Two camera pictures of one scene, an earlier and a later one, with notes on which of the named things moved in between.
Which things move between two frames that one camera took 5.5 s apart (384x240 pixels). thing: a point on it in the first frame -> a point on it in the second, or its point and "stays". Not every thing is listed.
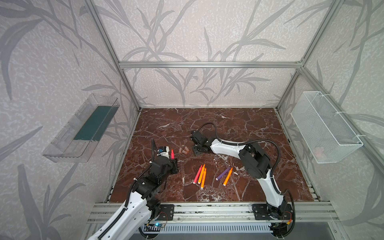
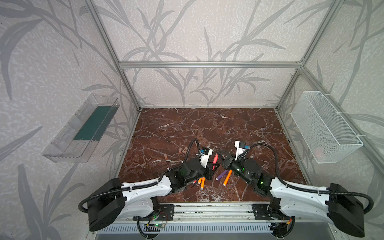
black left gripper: (163, 157) -> (208, 170)
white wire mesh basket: (327, 136) stays
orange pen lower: (203, 178) stays
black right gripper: (196, 140) -> (228, 161)
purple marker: (223, 174) stays
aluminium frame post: (91, 7) stays
